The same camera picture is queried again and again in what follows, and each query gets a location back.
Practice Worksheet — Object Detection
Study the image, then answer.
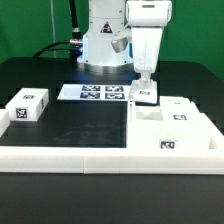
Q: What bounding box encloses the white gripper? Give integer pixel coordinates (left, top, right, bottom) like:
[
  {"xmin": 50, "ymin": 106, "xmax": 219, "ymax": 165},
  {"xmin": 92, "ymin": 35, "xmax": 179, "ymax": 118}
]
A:
[{"xmin": 132, "ymin": 27, "xmax": 163, "ymax": 88}]

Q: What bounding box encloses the white door panel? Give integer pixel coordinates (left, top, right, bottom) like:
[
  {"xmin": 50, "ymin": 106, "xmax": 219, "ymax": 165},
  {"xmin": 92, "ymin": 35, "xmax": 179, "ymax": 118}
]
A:
[
  {"xmin": 128, "ymin": 80, "xmax": 157, "ymax": 104},
  {"xmin": 159, "ymin": 96, "xmax": 200, "ymax": 121}
]

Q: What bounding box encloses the white cabinet body box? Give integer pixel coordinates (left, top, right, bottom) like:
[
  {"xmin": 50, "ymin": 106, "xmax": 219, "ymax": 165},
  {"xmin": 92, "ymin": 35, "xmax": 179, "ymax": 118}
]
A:
[{"xmin": 126, "ymin": 102, "xmax": 210, "ymax": 151}]

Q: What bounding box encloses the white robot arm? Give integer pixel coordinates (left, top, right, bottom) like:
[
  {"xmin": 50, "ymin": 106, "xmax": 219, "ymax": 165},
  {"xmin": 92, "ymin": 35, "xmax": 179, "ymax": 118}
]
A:
[{"xmin": 78, "ymin": 0, "xmax": 172, "ymax": 85}]

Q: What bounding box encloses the white cabinet top block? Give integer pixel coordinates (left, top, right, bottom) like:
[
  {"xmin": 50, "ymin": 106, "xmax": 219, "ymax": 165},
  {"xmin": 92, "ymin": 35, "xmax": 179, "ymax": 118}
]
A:
[{"xmin": 6, "ymin": 88, "xmax": 49, "ymax": 121}]

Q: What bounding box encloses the white marker sheet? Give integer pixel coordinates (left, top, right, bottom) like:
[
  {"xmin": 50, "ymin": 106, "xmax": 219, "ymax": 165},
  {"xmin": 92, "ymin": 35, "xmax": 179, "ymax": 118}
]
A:
[{"xmin": 58, "ymin": 84, "xmax": 130, "ymax": 101}]

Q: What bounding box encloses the white U-shaped fence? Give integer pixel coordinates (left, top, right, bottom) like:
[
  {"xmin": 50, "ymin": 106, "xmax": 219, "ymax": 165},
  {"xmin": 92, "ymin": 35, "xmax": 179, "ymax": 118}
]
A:
[{"xmin": 0, "ymin": 118, "xmax": 224, "ymax": 175}]

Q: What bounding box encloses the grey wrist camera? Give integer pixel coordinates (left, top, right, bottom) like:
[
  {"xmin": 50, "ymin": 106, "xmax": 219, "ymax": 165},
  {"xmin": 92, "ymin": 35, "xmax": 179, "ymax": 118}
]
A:
[{"xmin": 111, "ymin": 31, "xmax": 131, "ymax": 53}]

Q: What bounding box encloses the black cable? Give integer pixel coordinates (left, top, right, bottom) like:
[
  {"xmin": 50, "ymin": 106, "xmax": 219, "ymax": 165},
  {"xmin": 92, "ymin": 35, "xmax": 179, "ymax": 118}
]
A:
[{"xmin": 32, "ymin": 0, "xmax": 84, "ymax": 58}]

